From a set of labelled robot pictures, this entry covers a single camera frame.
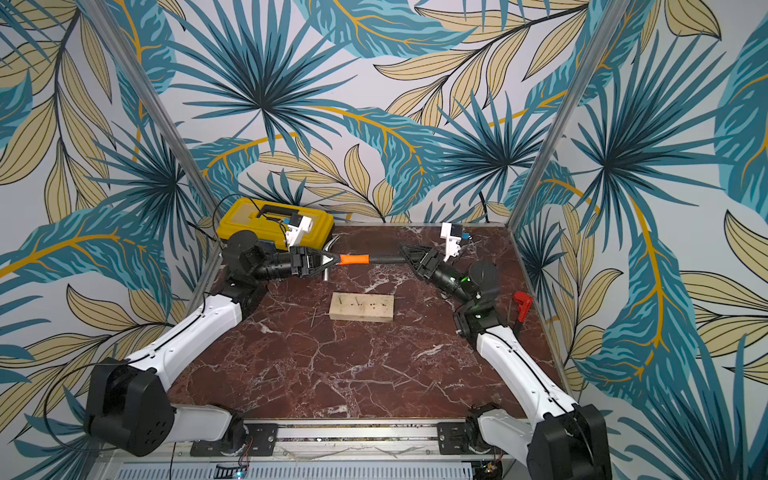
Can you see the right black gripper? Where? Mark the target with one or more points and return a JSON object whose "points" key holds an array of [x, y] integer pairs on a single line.
{"points": [[430, 264]]}

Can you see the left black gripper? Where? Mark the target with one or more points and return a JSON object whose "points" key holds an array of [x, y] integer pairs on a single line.
{"points": [[304, 260]]}

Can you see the orange black claw hammer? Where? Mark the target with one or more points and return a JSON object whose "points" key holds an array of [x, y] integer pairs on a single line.
{"points": [[359, 259]]}

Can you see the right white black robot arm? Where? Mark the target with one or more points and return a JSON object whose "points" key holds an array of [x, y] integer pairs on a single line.
{"points": [[558, 439]]}

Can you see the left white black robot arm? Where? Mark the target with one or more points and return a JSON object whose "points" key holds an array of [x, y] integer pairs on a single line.
{"points": [[128, 405]]}

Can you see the light wooden board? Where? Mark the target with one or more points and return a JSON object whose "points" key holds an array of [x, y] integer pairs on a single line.
{"points": [[362, 307]]}

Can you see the yellow black plastic toolbox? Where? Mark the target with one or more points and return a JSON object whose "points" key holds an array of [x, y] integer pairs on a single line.
{"points": [[265, 219]]}

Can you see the red pipe wrench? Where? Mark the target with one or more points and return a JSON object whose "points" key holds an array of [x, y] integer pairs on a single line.
{"points": [[524, 304]]}

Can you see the white perforated vent panel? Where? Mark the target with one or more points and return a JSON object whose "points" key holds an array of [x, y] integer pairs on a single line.
{"points": [[300, 470]]}

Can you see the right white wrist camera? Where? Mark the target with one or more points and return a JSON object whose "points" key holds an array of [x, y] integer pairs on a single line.
{"points": [[455, 238]]}

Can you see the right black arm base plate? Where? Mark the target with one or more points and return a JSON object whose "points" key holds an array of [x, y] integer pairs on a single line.
{"points": [[462, 438]]}

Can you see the aluminium front frame rail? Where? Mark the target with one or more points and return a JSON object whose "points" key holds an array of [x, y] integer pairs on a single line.
{"points": [[315, 440]]}

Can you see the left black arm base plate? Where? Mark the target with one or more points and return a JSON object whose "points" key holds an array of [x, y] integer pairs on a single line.
{"points": [[245, 440]]}

